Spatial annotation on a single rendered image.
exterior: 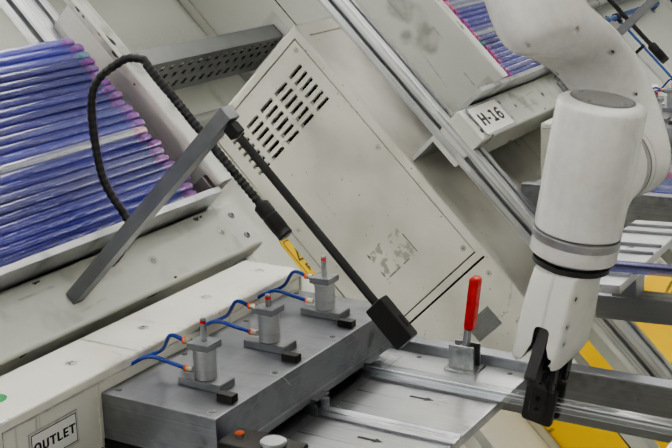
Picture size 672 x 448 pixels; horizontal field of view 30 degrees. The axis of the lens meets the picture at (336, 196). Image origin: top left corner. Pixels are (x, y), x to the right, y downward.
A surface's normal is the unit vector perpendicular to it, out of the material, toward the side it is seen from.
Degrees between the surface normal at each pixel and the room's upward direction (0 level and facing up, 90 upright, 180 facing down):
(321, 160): 90
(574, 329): 146
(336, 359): 135
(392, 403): 45
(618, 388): 90
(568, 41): 157
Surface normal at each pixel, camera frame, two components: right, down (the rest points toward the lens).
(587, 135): -0.37, 0.26
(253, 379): -0.03, -0.97
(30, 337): 0.59, -0.61
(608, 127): -0.03, 0.33
